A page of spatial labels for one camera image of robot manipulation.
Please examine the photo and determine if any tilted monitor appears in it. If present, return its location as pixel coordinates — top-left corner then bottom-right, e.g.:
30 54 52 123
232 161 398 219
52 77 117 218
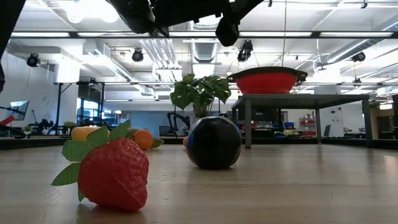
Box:
0 100 30 127

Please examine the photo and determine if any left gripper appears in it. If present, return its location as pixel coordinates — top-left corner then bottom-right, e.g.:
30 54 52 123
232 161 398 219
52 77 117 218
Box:
161 0 265 28

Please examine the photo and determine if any red strawberry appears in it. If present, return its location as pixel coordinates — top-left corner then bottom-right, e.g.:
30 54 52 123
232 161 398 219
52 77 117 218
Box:
51 119 150 212

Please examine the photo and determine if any green potted plant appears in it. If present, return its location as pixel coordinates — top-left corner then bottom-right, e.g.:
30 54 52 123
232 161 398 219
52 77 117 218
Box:
169 73 233 125

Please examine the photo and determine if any red collapsible colander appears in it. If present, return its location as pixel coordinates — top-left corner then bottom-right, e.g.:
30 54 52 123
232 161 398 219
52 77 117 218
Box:
226 66 308 95

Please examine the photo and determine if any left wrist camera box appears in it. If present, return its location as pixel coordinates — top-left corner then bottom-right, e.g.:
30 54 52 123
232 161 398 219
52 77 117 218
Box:
215 15 240 47

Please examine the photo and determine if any grey perforated metal shelf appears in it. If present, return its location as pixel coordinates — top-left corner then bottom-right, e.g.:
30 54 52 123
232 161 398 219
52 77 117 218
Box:
231 93 373 149

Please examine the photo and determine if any black aluminium table frame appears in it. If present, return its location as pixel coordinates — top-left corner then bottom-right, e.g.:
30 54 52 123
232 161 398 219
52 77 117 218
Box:
0 135 398 151

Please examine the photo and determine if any large black plum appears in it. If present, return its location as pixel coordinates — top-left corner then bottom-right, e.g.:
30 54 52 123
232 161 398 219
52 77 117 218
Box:
185 116 243 170

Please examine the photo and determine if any yellow mango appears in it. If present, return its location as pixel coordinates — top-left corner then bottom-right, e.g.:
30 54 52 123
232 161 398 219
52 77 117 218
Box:
71 125 101 142

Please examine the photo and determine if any black ceiling spotlight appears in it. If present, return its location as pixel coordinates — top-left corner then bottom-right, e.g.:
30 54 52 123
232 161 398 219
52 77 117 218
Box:
26 53 41 68
236 39 254 63
351 51 367 63
131 48 145 63

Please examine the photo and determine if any black horizontal frame beam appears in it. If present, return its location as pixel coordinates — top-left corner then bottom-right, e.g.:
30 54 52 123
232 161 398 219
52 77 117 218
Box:
9 30 398 39

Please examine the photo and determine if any silver ventilation duct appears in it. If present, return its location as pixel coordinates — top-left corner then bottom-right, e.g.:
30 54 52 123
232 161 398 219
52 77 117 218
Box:
186 18 229 65

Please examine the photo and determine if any shelf with red bins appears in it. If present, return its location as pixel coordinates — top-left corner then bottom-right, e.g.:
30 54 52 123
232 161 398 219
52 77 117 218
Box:
298 116 317 138

